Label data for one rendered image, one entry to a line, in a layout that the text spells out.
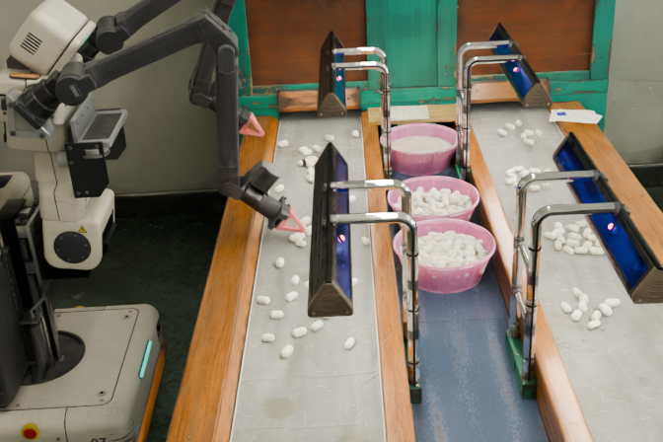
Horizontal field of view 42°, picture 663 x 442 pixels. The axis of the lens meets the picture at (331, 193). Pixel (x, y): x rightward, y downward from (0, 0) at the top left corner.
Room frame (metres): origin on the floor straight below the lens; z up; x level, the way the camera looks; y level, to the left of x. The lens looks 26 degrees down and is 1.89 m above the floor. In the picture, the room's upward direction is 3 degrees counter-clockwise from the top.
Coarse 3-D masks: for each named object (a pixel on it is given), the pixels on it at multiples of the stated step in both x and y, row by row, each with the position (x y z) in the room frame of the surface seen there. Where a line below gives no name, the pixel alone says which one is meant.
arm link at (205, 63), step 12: (216, 0) 2.50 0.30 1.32; (228, 0) 2.48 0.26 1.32; (216, 12) 2.51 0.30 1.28; (228, 12) 2.52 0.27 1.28; (204, 48) 2.53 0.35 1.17; (204, 60) 2.54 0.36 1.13; (192, 72) 2.58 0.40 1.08; (204, 72) 2.54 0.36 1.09; (192, 84) 2.54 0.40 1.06; (204, 84) 2.54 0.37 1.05; (192, 96) 2.55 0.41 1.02
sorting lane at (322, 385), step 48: (288, 144) 2.78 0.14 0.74; (336, 144) 2.76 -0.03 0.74; (288, 192) 2.40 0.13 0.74; (288, 240) 2.10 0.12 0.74; (288, 288) 1.85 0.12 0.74; (288, 336) 1.64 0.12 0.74; (336, 336) 1.63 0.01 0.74; (240, 384) 1.48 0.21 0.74; (288, 384) 1.47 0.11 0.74; (336, 384) 1.46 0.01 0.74; (240, 432) 1.33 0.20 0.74; (288, 432) 1.32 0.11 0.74; (336, 432) 1.32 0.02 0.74; (384, 432) 1.31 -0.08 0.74
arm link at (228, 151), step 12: (228, 48) 2.02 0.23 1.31; (216, 60) 2.08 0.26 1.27; (228, 60) 2.02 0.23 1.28; (216, 72) 2.06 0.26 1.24; (228, 72) 2.03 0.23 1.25; (216, 84) 2.06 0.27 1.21; (228, 84) 2.06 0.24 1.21; (216, 96) 2.08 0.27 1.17; (228, 96) 2.06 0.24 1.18; (216, 108) 2.08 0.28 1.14; (228, 108) 2.07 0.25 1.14; (228, 120) 2.07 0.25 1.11; (228, 132) 2.07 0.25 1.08; (228, 144) 2.08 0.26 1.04; (228, 156) 2.08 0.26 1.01; (228, 168) 2.07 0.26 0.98; (228, 180) 2.08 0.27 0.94
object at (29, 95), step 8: (40, 80) 2.05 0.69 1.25; (32, 88) 2.04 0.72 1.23; (40, 88) 2.02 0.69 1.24; (24, 96) 2.03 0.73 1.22; (32, 96) 2.02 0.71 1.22; (40, 96) 2.02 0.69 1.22; (48, 96) 2.02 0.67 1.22; (16, 104) 1.99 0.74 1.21; (24, 104) 2.02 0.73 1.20; (32, 104) 2.01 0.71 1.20; (40, 104) 2.01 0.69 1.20; (48, 104) 2.02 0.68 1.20; (56, 104) 2.04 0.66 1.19; (24, 112) 1.99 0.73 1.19; (32, 112) 2.01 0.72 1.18; (40, 112) 2.01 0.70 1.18; (48, 112) 2.03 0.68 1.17; (32, 120) 1.99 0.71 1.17; (40, 120) 2.01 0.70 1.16
